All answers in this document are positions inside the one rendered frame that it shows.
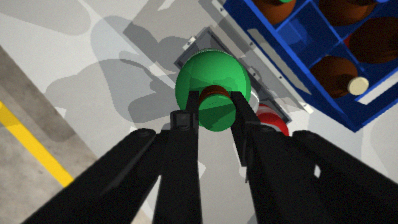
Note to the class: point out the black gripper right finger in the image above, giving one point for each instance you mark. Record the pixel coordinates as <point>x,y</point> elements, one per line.
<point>348,191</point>

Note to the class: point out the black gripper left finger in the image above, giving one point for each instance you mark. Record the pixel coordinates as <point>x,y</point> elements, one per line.
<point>109,192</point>

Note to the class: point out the red bottle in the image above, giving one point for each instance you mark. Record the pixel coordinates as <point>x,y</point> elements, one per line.
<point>267,115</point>

